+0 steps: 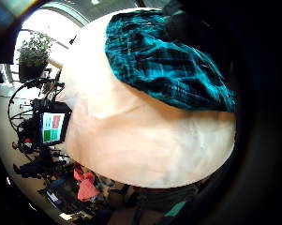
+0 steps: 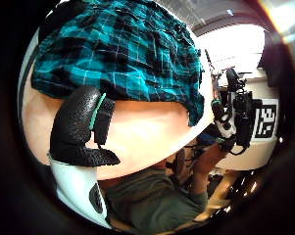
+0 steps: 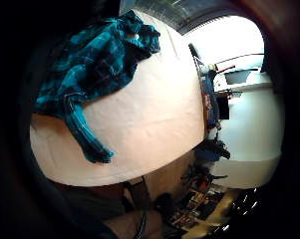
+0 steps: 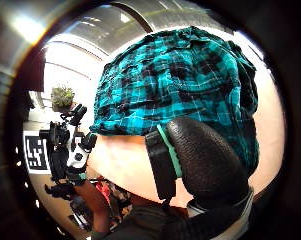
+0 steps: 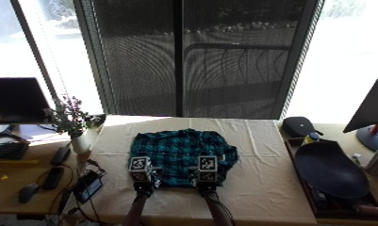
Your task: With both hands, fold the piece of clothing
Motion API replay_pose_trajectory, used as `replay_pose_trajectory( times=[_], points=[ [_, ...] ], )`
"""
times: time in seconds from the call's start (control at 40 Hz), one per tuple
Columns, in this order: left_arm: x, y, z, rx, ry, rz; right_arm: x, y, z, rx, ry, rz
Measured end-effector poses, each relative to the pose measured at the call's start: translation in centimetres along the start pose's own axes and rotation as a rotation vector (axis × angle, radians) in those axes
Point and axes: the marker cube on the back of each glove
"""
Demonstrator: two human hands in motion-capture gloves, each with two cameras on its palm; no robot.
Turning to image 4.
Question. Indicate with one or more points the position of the green potted plant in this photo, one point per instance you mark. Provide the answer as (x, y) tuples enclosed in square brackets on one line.
[(62, 97)]

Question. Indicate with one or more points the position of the white marker cube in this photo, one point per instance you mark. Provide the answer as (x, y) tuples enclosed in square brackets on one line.
[(36, 152)]

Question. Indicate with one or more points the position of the teal plaid cloth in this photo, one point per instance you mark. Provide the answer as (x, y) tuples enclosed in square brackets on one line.
[(176, 83)]

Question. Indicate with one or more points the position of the the person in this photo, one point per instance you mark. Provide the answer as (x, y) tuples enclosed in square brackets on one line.
[(123, 213)]

